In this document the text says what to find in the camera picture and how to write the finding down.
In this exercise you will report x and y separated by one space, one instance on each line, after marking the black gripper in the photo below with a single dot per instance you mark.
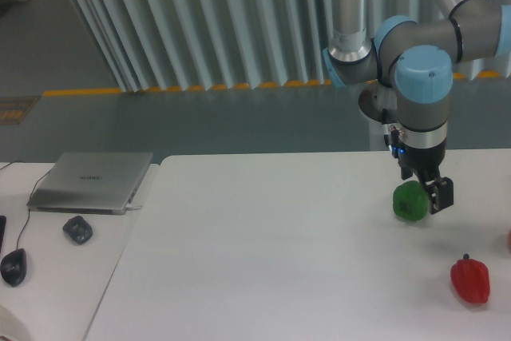
424 164

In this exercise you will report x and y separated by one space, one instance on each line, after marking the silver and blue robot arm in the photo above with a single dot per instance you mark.
414 62

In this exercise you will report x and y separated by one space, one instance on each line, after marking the round silver robot base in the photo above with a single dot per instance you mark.
378 103

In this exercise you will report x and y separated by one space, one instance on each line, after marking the green bell pepper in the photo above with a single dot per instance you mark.
410 201

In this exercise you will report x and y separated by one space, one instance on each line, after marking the red bell pepper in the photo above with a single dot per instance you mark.
470 279

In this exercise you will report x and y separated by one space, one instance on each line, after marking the silver closed laptop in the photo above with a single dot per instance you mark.
94 182

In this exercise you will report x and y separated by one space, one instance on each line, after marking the black earbuds case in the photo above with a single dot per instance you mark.
78 230

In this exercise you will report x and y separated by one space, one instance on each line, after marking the black computer mouse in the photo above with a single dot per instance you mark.
14 267

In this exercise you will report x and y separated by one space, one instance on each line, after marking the black keyboard edge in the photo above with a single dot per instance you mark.
2 230

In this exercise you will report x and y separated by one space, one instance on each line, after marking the white object at bottom left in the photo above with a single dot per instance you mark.
11 328

